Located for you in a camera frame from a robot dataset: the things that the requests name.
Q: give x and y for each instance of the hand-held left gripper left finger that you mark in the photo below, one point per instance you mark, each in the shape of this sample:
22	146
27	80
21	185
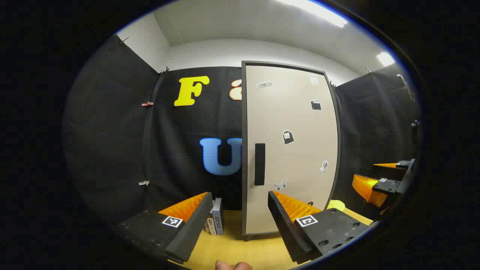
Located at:
191	228

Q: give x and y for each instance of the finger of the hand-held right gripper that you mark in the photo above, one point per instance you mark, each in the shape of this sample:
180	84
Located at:
386	185
403	164

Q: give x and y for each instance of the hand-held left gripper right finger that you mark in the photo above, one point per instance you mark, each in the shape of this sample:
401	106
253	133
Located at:
288	228

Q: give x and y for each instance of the blue-grey book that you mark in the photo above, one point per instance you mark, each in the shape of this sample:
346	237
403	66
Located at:
218	217

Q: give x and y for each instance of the yellow crumpled ball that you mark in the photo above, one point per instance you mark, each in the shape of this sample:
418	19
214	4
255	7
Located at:
336	204

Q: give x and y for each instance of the small ceiling light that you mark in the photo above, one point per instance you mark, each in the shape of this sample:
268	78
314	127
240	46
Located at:
385	58

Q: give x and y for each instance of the black backdrop cloth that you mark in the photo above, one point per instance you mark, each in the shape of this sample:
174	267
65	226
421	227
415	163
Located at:
112	131

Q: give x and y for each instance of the copper cloth clip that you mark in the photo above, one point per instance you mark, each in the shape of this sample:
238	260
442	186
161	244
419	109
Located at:
147	104

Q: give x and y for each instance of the long ceiling light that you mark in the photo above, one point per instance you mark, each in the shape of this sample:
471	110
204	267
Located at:
315	11

